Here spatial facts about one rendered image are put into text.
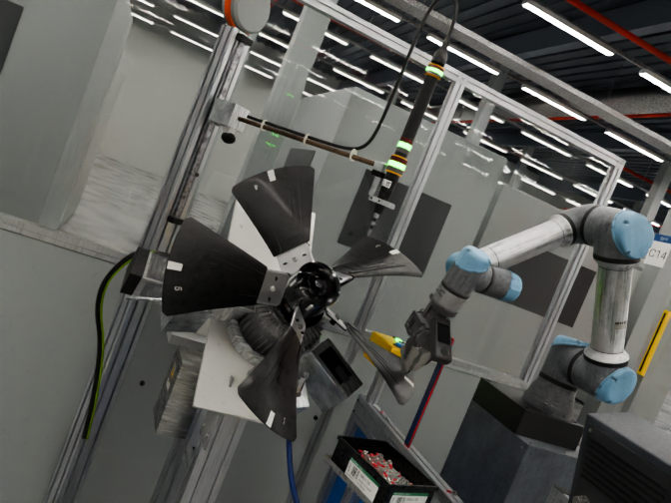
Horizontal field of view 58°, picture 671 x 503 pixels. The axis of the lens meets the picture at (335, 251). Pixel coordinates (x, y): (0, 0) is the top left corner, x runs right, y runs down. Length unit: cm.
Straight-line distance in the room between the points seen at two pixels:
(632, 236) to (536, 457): 65
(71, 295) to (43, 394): 35
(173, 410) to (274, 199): 68
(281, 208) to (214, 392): 49
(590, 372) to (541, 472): 31
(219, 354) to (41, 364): 83
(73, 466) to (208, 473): 63
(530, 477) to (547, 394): 24
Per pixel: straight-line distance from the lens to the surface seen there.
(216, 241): 142
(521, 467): 184
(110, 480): 246
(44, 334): 224
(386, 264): 166
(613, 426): 122
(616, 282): 176
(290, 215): 158
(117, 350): 209
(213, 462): 174
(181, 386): 183
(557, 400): 194
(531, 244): 170
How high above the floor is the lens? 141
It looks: 4 degrees down
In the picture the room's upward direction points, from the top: 22 degrees clockwise
